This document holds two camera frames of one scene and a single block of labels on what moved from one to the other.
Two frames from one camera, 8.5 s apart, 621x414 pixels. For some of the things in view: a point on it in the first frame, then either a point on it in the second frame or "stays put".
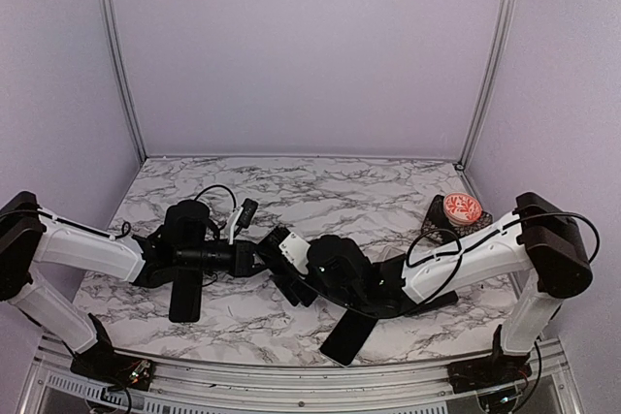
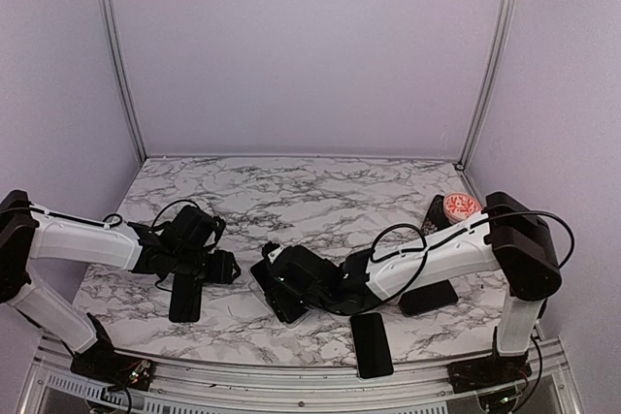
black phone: (186, 296) stays put
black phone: (348, 336) -> (372, 345)
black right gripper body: (293, 288) -> (279, 303)
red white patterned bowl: (461, 209) stays put
